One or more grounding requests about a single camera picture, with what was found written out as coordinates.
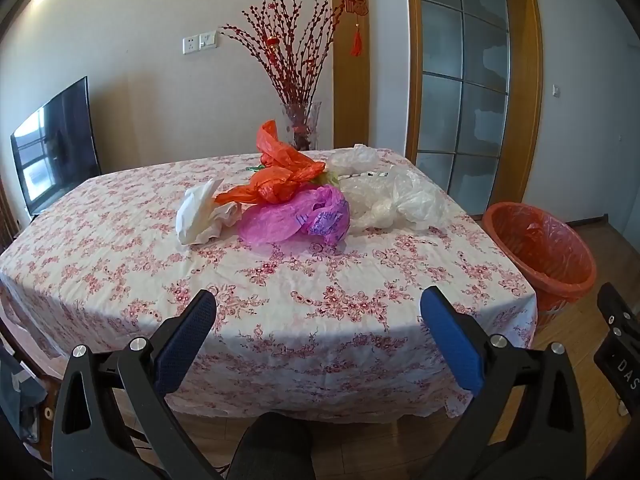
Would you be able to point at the red hanging tassel ornament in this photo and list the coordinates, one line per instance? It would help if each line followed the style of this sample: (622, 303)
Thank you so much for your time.
(356, 10)

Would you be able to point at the wooden wall panel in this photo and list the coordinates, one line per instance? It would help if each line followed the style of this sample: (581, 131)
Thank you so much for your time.
(350, 100)

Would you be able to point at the orange mesh trash bin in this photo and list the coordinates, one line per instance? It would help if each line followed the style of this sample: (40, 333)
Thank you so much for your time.
(550, 260)

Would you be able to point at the white paper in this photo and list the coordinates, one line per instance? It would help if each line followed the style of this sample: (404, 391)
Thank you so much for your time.
(197, 215)

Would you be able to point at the orange plastic bag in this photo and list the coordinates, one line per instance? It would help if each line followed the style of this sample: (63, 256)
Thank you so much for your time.
(280, 175)

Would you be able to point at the floral pink white tablecloth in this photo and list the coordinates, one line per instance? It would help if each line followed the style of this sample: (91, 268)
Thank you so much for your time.
(300, 285)

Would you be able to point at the small clear plastic bag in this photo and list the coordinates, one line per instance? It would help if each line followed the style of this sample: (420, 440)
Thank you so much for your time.
(352, 159)

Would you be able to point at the black flat television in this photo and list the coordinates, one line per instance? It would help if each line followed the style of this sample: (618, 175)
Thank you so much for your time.
(55, 150)

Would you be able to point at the clear glass vase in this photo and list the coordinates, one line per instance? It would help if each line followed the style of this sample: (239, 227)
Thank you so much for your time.
(300, 125)

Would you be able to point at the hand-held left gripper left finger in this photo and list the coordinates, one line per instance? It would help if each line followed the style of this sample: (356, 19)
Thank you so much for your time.
(185, 345)

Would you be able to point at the black fabric seat back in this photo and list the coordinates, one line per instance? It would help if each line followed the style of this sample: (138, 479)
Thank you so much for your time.
(275, 450)

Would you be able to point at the small green wrapper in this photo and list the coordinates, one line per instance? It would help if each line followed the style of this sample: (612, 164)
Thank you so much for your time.
(254, 167)

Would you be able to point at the wooden door frame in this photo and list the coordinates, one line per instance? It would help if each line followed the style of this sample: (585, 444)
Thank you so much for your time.
(530, 110)

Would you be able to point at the large clear plastic bag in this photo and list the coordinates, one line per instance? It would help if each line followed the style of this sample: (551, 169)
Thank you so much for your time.
(395, 205)

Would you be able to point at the white wall socket plate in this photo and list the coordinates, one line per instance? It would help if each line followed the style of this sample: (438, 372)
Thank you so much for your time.
(199, 42)

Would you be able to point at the pink plastic bag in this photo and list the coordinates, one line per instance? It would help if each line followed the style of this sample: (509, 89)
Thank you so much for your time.
(280, 220)

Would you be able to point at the dark grey cloth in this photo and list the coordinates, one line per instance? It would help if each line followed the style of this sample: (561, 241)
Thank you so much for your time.
(20, 385)

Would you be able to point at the green plastic bag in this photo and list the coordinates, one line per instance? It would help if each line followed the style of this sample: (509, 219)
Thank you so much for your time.
(330, 178)

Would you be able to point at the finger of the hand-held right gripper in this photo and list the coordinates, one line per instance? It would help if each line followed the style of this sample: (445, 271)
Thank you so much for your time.
(615, 315)

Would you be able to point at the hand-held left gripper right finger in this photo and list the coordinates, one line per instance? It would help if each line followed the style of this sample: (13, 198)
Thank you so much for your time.
(452, 340)

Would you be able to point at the frosted glass door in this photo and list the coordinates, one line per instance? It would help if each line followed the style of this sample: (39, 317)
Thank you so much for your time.
(465, 110)

